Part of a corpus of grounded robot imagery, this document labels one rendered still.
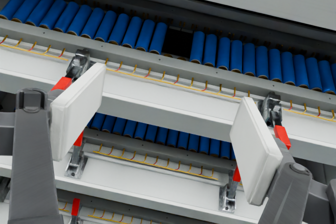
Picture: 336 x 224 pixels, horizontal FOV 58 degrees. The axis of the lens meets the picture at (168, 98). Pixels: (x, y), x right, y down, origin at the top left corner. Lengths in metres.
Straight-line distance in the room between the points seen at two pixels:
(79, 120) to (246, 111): 0.09
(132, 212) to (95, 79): 0.53
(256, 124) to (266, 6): 0.21
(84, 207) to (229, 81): 0.44
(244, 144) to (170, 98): 0.25
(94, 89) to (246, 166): 0.09
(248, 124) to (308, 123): 0.30
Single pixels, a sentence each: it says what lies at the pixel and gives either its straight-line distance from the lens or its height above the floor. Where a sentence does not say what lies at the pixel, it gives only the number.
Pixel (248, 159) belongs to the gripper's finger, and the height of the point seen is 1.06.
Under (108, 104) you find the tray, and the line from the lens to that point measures 0.42.
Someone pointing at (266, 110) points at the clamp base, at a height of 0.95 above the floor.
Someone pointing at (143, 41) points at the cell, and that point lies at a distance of 0.45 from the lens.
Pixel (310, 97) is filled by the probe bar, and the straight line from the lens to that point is 0.47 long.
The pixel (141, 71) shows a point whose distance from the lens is 0.43.
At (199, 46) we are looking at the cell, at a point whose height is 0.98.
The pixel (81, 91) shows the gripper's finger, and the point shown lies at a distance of 0.16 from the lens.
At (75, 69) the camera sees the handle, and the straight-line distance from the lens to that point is 0.41.
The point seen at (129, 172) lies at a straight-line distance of 0.55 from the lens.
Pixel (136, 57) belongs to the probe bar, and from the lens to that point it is 0.42.
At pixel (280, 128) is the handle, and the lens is 0.39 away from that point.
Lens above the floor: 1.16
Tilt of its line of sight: 34 degrees down
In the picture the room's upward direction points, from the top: 14 degrees clockwise
